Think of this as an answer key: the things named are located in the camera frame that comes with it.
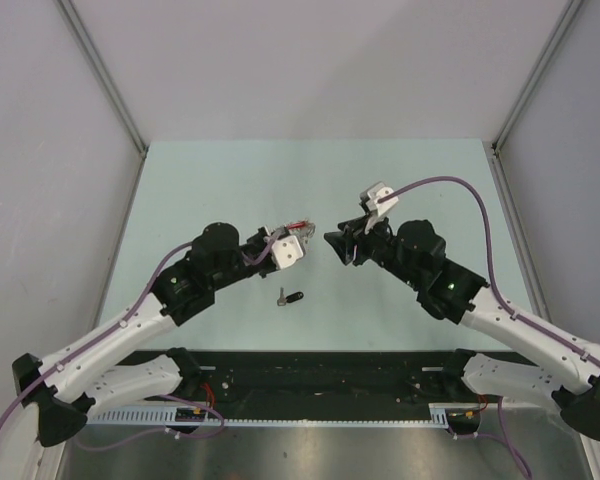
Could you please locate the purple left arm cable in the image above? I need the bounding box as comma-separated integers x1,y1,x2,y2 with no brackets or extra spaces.
0,234,281,454

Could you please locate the aluminium frame rail right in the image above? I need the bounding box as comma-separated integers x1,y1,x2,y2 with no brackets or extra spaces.
490,0,588,156

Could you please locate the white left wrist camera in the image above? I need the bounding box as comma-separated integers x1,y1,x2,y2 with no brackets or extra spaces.
270,235,305,270

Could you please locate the white slotted cable duct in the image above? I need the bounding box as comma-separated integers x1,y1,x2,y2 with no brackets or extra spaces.
87,403,479,429

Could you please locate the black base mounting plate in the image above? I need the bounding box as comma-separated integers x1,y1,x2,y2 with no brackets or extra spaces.
119,349,531,416

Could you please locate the aluminium frame rail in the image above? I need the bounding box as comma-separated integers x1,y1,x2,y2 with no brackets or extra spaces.
490,0,588,156
54,0,148,159

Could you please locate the large metal key organizer ring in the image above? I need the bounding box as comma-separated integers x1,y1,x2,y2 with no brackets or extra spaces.
272,217,319,251

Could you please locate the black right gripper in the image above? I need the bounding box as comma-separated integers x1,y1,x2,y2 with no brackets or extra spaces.
324,211,422,288

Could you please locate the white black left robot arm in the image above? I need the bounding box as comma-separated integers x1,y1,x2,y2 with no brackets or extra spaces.
12,222,306,448

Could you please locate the loose silver key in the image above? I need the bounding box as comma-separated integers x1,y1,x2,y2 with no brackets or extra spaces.
276,287,287,306

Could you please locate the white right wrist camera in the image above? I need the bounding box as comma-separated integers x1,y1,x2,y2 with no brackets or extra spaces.
359,182,398,234

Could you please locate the aluminium frame rail left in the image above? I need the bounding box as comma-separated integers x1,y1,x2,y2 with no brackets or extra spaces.
54,0,148,159

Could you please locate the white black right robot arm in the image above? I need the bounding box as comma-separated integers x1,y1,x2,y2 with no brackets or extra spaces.
324,217,600,442

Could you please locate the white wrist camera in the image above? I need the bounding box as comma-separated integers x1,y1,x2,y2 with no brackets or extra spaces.
359,182,398,234
270,235,305,270

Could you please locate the red key tag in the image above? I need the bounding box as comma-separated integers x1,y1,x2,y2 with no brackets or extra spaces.
285,221,310,230

